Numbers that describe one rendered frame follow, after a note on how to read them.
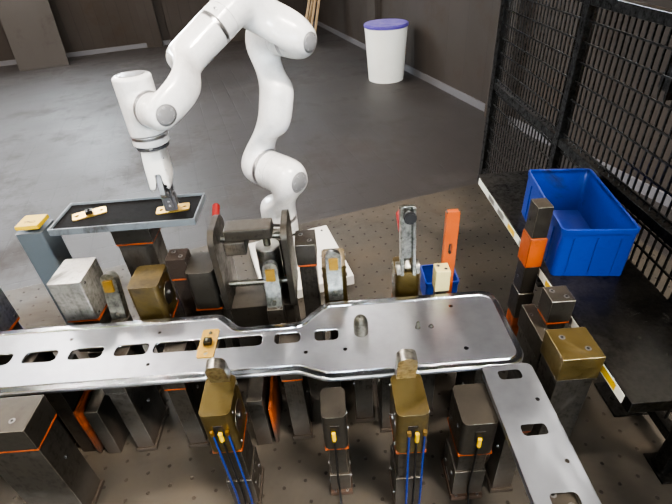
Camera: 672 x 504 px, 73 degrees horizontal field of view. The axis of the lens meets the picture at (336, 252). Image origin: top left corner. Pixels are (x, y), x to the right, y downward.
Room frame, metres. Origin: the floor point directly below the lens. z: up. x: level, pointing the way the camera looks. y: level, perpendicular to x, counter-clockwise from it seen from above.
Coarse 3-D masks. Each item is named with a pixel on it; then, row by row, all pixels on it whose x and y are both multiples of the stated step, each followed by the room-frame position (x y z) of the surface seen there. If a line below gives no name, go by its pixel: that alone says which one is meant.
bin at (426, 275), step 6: (432, 264) 1.20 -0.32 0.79; (426, 270) 1.20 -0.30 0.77; (432, 270) 1.20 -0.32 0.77; (426, 276) 1.20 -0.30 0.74; (456, 276) 1.13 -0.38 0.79; (420, 282) 1.19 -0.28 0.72; (426, 282) 1.11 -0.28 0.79; (456, 282) 1.10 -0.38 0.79; (420, 288) 1.19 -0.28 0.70; (426, 288) 1.11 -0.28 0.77; (432, 288) 1.11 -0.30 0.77; (456, 288) 1.11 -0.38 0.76; (426, 294) 1.11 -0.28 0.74
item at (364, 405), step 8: (360, 384) 0.69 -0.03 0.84; (368, 384) 0.69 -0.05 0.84; (360, 392) 0.69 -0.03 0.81; (368, 392) 0.69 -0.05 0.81; (360, 400) 0.69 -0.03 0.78; (368, 400) 0.69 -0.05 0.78; (360, 408) 0.69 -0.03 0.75; (368, 408) 0.69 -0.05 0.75; (360, 416) 0.69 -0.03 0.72; (368, 416) 0.69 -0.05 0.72
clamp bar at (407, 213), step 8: (400, 208) 0.87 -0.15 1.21; (408, 208) 0.88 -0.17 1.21; (400, 216) 0.87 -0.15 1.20; (408, 216) 0.84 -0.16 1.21; (416, 216) 0.84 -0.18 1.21; (400, 224) 0.86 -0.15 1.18; (408, 224) 0.87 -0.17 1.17; (400, 232) 0.86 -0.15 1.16; (408, 232) 0.87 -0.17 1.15; (400, 240) 0.86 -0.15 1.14; (408, 240) 0.86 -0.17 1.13; (400, 248) 0.85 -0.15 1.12; (408, 248) 0.86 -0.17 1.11; (400, 256) 0.85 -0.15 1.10; (408, 256) 0.86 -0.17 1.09; (400, 264) 0.85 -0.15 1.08
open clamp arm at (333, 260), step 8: (328, 256) 0.87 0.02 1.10; (336, 256) 0.87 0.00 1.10; (328, 264) 0.87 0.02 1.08; (336, 264) 0.86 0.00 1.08; (328, 272) 0.86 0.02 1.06; (336, 272) 0.86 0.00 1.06; (328, 280) 0.86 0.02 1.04; (336, 280) 0.86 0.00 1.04; (328, 288) 0.85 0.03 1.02; (336, 288) 0.85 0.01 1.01; (336, 296) 0.85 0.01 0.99
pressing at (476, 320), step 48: (0, 336) 0.79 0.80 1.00; (48, 336) 0.78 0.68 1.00; (96, 336) 0.77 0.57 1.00; (144, 336) 0.75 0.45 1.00; (192, 336) 0.74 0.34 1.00; (240, 336) 0.73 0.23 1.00; (384, 336) 0.70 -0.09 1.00; (432, 336) 0.68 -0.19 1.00; (480, 336) 0.67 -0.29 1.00; (0, 384) 0.64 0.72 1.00; (48, 384) 0.64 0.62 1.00; (96, 384) 0.63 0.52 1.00; (144, 384) 0.62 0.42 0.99
